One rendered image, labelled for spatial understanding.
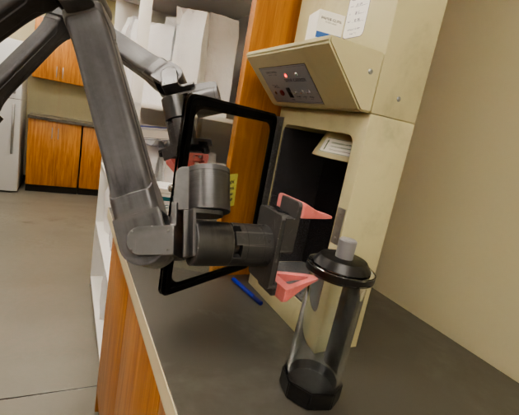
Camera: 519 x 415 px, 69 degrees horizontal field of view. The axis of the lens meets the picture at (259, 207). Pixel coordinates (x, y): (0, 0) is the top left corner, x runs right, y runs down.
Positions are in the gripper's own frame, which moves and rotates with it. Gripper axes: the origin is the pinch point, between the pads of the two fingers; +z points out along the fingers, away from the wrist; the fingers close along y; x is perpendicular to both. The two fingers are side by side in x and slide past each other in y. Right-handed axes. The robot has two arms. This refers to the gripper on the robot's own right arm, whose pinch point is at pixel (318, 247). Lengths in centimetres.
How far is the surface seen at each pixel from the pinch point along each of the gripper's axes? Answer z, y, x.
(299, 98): 7.6, 23.3, 26.6
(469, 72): 55, 40, 26
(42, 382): -36, -118, 135
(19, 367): -47, -118, 148
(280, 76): 4.0, 26.9, 29.7
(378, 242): 21.8, -1.7, 9.5
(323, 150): 13.5, 13.8, 22.7
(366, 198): 15.8, 6.7, 9.4
